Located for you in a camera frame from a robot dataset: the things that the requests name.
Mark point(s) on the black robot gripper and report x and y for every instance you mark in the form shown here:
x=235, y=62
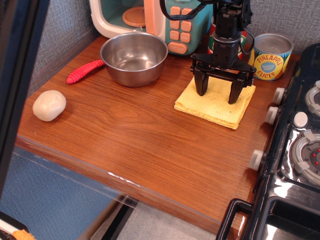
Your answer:
x=223, y=64

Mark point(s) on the yellow cloth pad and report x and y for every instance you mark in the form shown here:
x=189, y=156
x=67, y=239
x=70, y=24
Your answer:
x=214, y=105

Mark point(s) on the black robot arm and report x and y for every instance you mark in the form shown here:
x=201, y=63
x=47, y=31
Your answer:
x=230, y=18

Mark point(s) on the tomato sauce can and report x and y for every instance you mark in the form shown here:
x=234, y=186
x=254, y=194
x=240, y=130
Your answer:
x=211, y=40

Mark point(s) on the teal toy microwave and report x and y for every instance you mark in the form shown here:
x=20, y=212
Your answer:
x=181, y=36

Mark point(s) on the pineapple slices can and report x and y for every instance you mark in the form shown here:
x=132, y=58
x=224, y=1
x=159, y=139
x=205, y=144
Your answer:
x=270, y=56

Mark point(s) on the grey stove knob middle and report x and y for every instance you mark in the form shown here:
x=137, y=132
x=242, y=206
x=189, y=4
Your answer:
x=271, y=115

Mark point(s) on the grey stove knob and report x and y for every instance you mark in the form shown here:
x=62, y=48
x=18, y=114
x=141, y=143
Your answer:
x=256, y=159
x=278, y=95
x=271, y=115

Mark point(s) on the grey stove knob rear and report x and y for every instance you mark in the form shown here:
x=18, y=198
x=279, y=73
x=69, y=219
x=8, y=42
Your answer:
x=278, y=95

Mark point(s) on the grey stove knob front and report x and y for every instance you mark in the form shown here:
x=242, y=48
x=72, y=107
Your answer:
x=256, y=159

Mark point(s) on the stainless steel pot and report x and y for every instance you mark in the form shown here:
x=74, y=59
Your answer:
x=134, y=59

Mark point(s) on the orange microwave turntable plate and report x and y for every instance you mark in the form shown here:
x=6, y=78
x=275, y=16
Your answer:
x=134, y=17

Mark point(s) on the black toy stove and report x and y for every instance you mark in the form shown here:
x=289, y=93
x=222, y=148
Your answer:
x=286, y=204

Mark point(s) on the beige toy potato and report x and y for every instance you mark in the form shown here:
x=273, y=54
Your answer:
x=49, y=105

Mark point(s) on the orange fuzzy object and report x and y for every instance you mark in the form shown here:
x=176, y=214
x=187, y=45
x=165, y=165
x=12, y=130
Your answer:
x=22, y=235

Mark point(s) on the black oven door handle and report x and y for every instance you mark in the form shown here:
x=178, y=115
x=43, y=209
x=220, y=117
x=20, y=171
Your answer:
x=236, y=205

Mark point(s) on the red ribbed pot handle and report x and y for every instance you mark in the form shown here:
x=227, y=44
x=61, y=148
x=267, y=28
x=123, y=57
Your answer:
x=82, y=71

